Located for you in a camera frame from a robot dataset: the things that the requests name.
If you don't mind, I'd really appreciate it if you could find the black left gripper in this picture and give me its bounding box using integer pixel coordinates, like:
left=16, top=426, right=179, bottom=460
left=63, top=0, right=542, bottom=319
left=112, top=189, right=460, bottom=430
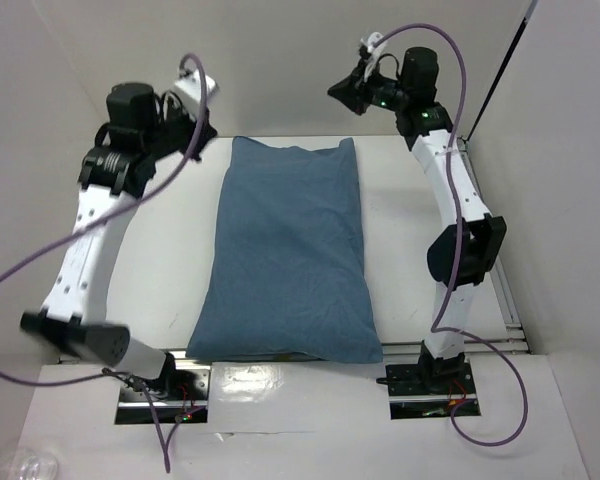
left=144, top=94, right=219, bottom=163

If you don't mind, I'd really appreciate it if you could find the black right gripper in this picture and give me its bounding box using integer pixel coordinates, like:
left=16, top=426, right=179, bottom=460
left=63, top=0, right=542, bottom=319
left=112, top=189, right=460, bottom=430
left=326, top=58, right=408, bottom=116

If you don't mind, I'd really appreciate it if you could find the blue fabric pillowcase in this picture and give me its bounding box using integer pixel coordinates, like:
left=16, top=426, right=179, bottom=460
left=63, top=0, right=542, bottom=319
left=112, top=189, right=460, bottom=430
left=186, top=137, right=383, bottom=364

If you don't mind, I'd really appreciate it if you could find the cream yellow foam pillow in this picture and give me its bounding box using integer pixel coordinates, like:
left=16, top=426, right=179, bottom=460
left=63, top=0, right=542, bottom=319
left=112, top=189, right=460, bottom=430
left=261, top=353, right=315, bottom=362

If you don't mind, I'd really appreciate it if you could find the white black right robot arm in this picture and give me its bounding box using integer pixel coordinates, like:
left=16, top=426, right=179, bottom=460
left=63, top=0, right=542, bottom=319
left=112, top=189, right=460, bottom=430
left=328, top=46, right=507, bottom=395

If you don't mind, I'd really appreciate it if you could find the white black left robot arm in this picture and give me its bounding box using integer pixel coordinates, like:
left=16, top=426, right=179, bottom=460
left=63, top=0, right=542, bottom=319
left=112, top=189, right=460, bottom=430
left=20, top=74, right=218, bottom=399

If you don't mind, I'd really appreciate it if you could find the clear plastic object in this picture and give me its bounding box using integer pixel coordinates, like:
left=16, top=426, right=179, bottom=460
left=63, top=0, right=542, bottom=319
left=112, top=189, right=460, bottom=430
left=0, top=446, right=59, bottom=480

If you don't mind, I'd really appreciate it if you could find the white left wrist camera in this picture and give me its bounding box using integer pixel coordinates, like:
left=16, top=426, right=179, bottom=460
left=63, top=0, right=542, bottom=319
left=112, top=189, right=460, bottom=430
left=171, top=69, right=202, bottom=118

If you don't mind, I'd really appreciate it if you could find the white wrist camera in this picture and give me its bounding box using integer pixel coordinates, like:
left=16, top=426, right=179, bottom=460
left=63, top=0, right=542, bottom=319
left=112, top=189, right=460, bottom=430
left=171, top=69, right=202, bottom=118
left=359, top=32, right=386, bottom=82

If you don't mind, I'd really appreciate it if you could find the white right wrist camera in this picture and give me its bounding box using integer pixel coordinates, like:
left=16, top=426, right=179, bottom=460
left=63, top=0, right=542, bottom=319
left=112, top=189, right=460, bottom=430
left=359, top=32, right=386, bottom=82

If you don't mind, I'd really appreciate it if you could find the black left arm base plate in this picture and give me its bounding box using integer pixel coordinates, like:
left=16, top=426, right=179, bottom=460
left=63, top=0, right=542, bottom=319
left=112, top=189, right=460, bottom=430
left=114, top=365, right=211, bottom=425

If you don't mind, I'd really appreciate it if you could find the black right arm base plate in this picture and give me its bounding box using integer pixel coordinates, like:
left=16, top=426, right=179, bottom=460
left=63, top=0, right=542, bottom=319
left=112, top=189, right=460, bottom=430
left=376, top=362, right=481, bottom=420

